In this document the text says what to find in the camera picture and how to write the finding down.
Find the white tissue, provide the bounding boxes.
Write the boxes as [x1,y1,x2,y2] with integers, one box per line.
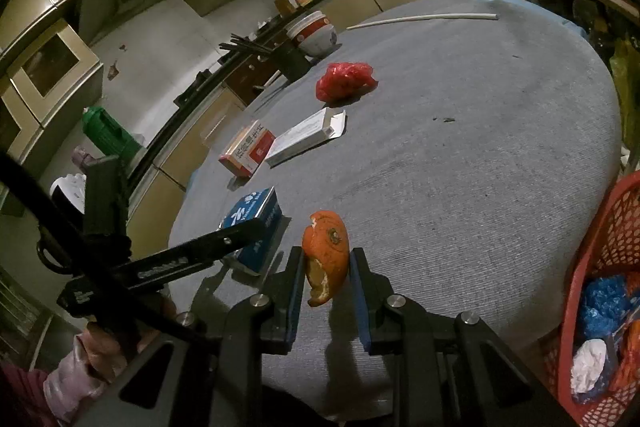
[570,338,608,395]

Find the long white tube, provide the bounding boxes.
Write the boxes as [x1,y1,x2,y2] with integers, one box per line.
[346,13,499,30]

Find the orange peel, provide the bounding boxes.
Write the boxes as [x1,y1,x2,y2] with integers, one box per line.
[302,210,349,308]

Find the black chopstick cup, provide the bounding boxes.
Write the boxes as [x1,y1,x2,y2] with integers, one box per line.
[280,42,313,80]

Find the blue white logo box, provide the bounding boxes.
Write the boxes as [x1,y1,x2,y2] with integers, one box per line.
[217,186,283,277]

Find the orange medicine box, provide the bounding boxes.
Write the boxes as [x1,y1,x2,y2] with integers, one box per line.
[218,119,277,178]

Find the blue plastic bag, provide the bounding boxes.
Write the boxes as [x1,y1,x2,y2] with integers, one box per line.
[579,274,632,343]

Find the red plastic bag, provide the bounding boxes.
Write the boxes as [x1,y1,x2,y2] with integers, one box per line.
[316,61,378,102]

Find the orange snack packet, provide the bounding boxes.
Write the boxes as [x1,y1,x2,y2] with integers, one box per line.
[612,319,640,395]

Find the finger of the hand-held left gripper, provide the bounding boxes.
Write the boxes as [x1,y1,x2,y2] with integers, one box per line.
[117,221,268,293]

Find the red plastic basket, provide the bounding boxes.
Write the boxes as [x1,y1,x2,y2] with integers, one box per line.
[542,171,640,427]

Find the yellow green plastic bag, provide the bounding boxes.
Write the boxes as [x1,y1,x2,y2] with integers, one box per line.
[610,37,640,132]

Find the glass door wall cabinet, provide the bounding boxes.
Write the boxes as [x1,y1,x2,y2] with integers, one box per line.
[0,19,103,148]

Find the person's left hand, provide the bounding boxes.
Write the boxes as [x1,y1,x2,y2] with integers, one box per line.
[82,299,178,383]

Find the white bowl red band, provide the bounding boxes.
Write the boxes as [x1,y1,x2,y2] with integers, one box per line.
[286,10,333,38]
[295,24,338,60]

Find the person's left forearm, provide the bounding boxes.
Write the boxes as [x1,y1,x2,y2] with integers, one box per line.
[42,342,126,425]

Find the person's dark red clothing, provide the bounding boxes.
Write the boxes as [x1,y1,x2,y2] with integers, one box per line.
[0,362,48,427]

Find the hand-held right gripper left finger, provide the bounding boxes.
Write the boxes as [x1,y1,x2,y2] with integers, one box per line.
[87,247,308,427]

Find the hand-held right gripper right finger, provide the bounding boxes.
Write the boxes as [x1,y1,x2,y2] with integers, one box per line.
[349,247,566,427]

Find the green thermos jug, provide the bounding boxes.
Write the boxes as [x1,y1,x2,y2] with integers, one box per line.
[82,106,143,162]

